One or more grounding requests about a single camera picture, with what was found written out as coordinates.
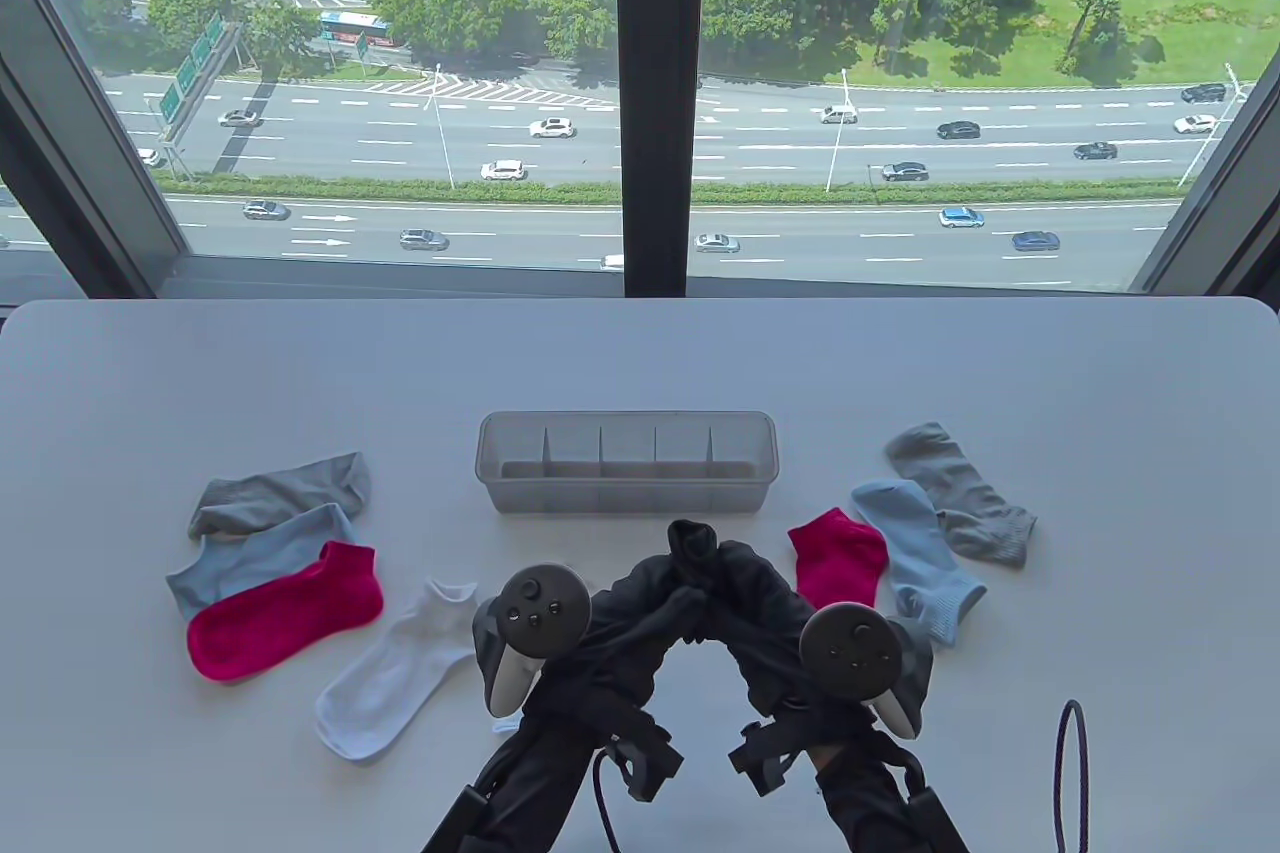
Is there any person's left hand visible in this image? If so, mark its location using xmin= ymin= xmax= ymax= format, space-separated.
xmin=525 ymin=555 xmax=708 ymax=726

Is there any person's right hand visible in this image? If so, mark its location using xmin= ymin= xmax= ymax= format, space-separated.
xmin=708 ymin=541 xmax=873 ymax=736

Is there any black sock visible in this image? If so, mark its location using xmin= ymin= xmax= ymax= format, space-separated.
xmin=665 ymin=520 xmax=725 ymax=586
xmin=678 ymin=583 xmax=723 ymax=646

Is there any grey hand controller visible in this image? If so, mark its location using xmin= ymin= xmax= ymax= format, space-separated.
xmin=798 ymin=601 xmax=936 ymax=739
xmin=472 ymin=563 xmax=593 ymax=719

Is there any light blue sock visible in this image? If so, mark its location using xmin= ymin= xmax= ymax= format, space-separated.
xmin=165 ymin=503 xmax=361 ymax=621
xmin=850 ymin=479 xmax=988 ymax=646

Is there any grey sock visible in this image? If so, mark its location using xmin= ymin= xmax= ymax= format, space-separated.
xmin=189 ymin=451 xmax=372 ymax=542
xmin=884 ymin=421 xmax=1039 ymax=568

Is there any white sock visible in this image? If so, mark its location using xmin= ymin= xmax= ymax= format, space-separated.
xmin=314 ymin=578 xmax=479 ymax=762

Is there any black right forearm module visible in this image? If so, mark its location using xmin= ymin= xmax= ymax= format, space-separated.
xmin=905 ymin=788 xmax=971 ymax=853

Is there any black left forearm module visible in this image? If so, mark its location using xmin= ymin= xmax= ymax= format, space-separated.
xmin=420 ymin=788 xmax=491 ymax=853

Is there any clear plastic divided organizer box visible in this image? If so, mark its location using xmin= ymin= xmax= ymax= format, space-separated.
xmin=475 ymin=410 xmax=780 ymax=516

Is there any green road sign gantry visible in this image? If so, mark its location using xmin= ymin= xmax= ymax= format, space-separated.
xmin=155 ymin=13 xmax=246 ymax=184

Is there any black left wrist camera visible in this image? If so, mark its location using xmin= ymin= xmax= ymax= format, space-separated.
xmin=600 ymin=718 xmax=686 ymax=802

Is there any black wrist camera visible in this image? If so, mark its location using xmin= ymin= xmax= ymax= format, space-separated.
xmin=728 ymin=713 xmax=816 ymax=799
xmin=600 ymin=718 xmax=686 ymax=802

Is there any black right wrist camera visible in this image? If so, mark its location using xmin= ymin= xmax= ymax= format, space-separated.
xmin=728 ymin=713 xmax=816 ymax=799

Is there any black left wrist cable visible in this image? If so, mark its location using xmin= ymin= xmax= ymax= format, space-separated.
xmin=592 ymin=753 xmax=621 ymax=853

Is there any dark window frame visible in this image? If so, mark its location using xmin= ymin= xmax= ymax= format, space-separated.
xmin=0 ymin=0 xmax=1280 ymax=299

